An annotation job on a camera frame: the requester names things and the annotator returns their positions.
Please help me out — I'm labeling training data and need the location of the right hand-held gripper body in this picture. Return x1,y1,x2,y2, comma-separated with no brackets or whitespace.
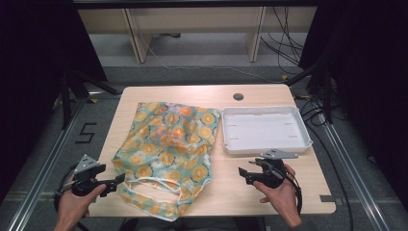
249,148,299,190

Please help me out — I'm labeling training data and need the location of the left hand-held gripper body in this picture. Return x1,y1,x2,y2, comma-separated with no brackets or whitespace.
70,153,108,197

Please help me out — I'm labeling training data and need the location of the white plastic tray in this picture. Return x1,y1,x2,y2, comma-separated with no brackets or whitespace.
220,105,314,156

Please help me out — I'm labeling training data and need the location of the orange-print green shopping bag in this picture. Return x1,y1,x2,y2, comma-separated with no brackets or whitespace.
111,101,222,223

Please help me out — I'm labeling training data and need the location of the person's right hand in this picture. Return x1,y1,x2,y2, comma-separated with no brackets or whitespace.
252,163,304,223

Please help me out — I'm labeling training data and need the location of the person's left hand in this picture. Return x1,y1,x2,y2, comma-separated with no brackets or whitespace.
57,183,108,226

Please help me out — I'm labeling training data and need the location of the black metal stand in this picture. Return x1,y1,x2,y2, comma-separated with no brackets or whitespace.
284,59,335,125
60,68,123,130

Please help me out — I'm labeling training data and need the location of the black curtain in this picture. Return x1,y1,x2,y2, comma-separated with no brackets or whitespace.
0,0,109,206
297,0,408,204

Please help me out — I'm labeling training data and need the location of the left hand-held gripper black cable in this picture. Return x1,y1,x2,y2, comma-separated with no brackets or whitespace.
53,163,91,231

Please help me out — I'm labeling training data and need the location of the hand-held gripper black cable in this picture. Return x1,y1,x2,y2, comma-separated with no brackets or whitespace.
53,163,91,231
283,168,304,217

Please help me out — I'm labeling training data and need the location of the right hand-held gripper black cable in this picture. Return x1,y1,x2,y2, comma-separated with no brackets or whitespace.
283,168,304,217

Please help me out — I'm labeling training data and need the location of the aluminium floor rail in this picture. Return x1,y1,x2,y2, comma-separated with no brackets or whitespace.
316,112,393,231
7,91,123,231

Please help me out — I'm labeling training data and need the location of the white floor cable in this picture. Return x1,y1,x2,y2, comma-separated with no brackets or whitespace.
140,34,285,84

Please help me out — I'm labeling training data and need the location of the bundle of black hanging cables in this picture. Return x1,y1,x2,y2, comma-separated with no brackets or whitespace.
260,6,306,75

